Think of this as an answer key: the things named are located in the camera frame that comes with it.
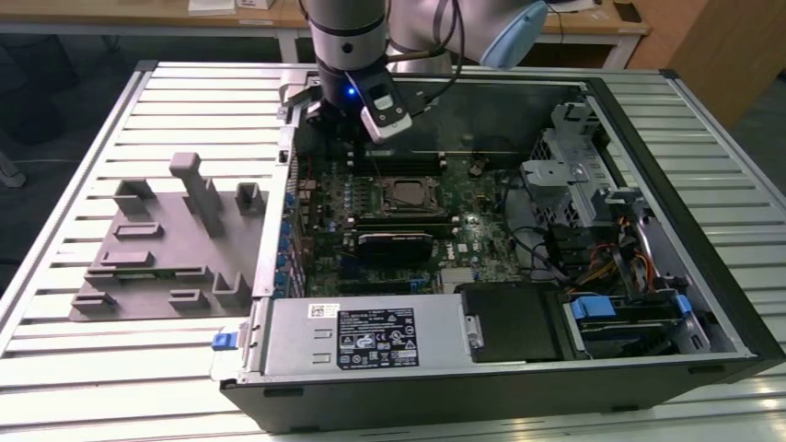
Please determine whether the CPU socket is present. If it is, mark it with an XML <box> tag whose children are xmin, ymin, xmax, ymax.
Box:
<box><xmin>378</xmin><ymin>176</ymin><xmax>448</xmax><ymax>218</ymax></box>

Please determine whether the silver power supply unit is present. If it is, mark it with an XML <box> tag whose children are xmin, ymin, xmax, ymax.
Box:
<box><xmin>239</xmin><ymin>294</ymin><xmax>475</xmax><ymax>384</ymax></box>

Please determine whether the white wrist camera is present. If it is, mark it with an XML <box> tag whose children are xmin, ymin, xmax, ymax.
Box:
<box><xmin>359</xmin><ymin>81</ymin><xmax>414</xmax><ymax>144</ymax></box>

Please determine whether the black expansion slot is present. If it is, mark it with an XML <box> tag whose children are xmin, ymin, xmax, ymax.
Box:
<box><xmin>339</xmin><ymin>279</ymin><xmax>414</xmax><ymax>297</ymax></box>

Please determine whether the wooden desk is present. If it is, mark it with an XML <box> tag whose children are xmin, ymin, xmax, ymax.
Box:
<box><xmin>0</xmin><ymin>0</ymin><xmax>654</xmax><ymax>70</ymax></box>

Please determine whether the grey parts rack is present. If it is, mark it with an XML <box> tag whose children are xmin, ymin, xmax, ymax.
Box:
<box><xmin>67</xmin><ymin>151</ymin><xmax>271</xmax><ymax>322</ymax></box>

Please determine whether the black PC case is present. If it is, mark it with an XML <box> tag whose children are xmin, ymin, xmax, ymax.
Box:
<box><xmin>208</xmin><ymin>68</ymin><xmax>786</xmax><ymax>436</ymax></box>

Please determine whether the orange wire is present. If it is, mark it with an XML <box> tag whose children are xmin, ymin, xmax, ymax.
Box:
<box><xmin>631</xmin><ymin>248</ymin><xmax>655</xmax><ymax>298</ymax></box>

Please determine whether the black graphics card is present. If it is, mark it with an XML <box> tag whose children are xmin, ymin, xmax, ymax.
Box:
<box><xmin>355</xmin><ymin>231</ymin><xmax>436</xmax><ymax>269</ymax></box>

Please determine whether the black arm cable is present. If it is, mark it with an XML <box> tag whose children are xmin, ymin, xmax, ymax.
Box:
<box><xmin>384</xmin><ymin>0</ymin><xmax>466</xmax><ymax>114</ymax></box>

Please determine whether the silver chipset heatsink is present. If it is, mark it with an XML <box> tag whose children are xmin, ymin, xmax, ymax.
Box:
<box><xmin>439</xmin><ymin>269</ymin><xmax>482</xmax><ymax>290</ymax></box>

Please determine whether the silver metal drive cage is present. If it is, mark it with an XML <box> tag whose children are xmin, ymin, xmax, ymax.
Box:
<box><xmin>518</xmin><ymin>101</ymin><xmax>625</xmax><ymax>231</ymax></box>

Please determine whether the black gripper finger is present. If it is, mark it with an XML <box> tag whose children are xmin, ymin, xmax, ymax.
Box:
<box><xmin>304</xmin><ymin>99</ymin><xmax>336</xmax><ymax>128</ymax></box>

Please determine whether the wooden cabinet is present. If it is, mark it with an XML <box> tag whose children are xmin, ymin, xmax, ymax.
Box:
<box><xmin>625</xmin><ymin>0</ymin><xmax>786</xmax><ymax>133</ymax></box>

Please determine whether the blue plastic clip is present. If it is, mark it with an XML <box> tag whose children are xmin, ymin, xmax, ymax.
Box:
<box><xmin>673</xmin><ymin>294</ymin><xmax>695</xmax><ymax>326</ymax></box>

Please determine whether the blue disk carrier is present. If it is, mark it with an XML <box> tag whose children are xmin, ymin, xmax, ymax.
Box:
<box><xmin>567</xmin><ymin>296</ymin><xmax>686</xmax><ymax>359</ymax></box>

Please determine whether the grey furniture foot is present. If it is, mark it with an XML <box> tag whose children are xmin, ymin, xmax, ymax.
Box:
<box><xmin>0</xmin><ymin>149</ymin><xmax>27</xmax><ymax>189</ymax></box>

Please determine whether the silver CPU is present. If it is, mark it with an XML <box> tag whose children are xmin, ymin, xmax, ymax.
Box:
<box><xmin>395</xmin><ymin>182</ymin><xmax>430</xmax><ymax>206</ymax></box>

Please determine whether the green motherboard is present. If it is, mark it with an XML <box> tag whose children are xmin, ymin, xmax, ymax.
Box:
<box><xmin>292</xmin><ymin>154</ymin><xmax>546</xmax><ymax>299</ymax></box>

